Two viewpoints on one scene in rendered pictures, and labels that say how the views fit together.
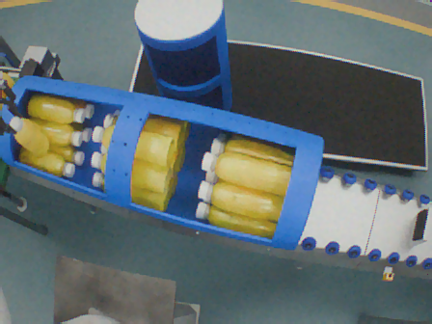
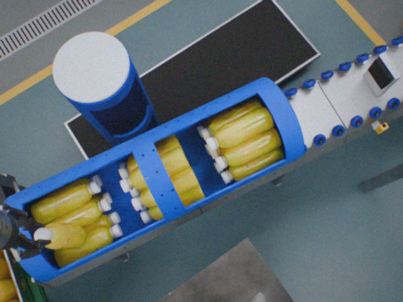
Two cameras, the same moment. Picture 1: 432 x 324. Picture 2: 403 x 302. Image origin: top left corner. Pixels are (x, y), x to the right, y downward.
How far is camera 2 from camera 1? 30 cm
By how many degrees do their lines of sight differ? 11
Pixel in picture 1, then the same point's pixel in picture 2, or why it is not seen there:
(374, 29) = not seen: outside the picture
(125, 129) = (148, 163)
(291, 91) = (187, 88)
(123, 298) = (227, 286)
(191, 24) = (114, 73)
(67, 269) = not seen: outside the picture
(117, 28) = (32, 131)
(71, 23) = not seen: outside the picture
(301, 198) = (287, 117)
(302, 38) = (164, 47)
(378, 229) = (340, 105)
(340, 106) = (223, 70)
